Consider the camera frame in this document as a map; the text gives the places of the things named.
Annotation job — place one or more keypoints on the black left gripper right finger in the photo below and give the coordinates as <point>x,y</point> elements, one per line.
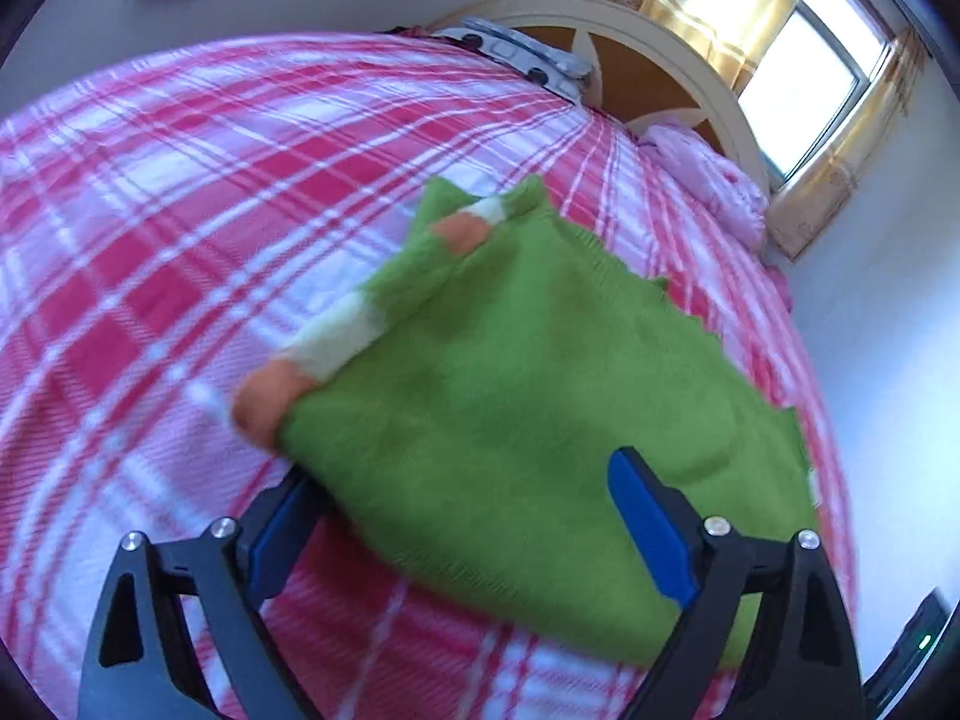
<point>801,660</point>

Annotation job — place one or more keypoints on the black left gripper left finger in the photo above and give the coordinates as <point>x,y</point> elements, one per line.
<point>140,661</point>

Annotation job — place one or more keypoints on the green orange white striped sweater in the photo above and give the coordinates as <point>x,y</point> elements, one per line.
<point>462,404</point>

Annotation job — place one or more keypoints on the red white plaid bedsheet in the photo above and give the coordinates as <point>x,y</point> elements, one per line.
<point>166,223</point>

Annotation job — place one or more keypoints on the yellow right curtain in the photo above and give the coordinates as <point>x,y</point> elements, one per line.
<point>808,202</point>

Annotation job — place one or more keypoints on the pink pillow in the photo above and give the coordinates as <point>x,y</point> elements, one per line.
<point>734,198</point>

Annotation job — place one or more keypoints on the back window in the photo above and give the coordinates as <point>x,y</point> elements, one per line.
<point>811,78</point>

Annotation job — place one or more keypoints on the cream wooden headboard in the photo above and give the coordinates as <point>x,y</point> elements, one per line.
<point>641,72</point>

